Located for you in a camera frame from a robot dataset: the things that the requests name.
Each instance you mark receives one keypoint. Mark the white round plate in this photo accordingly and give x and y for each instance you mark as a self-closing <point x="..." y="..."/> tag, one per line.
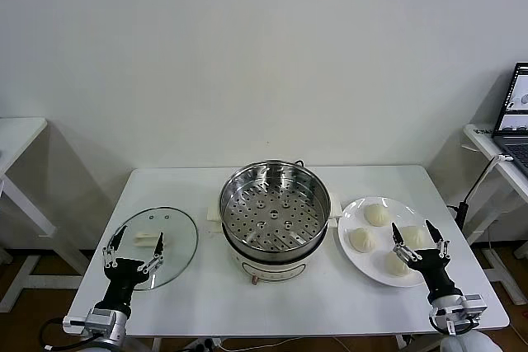
<point x="383" y="203"/>

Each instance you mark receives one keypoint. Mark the stainless steel steamer basket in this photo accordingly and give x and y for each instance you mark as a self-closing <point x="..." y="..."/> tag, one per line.
<point x="313" y="203"/>

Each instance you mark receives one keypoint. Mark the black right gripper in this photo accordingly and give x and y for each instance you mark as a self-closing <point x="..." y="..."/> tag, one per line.
<point x="433" y="269"/>

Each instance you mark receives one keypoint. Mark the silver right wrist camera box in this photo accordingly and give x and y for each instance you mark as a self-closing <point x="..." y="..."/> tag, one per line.
<point x="472" y="306"/>

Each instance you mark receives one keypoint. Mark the white floor power strip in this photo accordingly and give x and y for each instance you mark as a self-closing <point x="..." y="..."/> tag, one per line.
<point x="208" y="343"/>

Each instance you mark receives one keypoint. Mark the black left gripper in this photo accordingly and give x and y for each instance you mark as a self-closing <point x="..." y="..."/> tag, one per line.
<point x="123" y="271"/>

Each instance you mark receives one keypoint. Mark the round glass pot lid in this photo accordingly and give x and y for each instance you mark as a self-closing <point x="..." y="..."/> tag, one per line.
<point x="177" y="245"/>

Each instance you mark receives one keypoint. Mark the white side table with laptop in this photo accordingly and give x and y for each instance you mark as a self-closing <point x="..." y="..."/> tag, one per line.
<point x="478" y="141"/>

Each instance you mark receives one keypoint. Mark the white electric cooker pot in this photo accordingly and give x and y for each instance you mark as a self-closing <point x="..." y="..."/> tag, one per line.
<point x="272" y="269"/>

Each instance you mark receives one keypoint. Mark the empty white side table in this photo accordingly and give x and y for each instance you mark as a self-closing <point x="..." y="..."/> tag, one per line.
<point x="20" y="129"/>

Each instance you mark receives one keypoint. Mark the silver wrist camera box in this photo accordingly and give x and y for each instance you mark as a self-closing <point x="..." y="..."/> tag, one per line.
<point x="472" y="306"/>
<point x="99" y="319"/>

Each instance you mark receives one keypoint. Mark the white steamed baozi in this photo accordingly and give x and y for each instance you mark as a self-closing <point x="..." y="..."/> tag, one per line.
<point x="362" y="240"/>
<point x="414" y="236"/>
<point x="376" y="215"/>
<point x="395" y="265"/>

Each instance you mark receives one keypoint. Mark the dark grey open laptop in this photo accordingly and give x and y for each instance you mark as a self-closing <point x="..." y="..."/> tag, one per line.
<point x="511" y="142"/>

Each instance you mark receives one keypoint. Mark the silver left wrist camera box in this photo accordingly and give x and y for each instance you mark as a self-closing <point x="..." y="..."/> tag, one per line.
<point x="99" y="319"/>

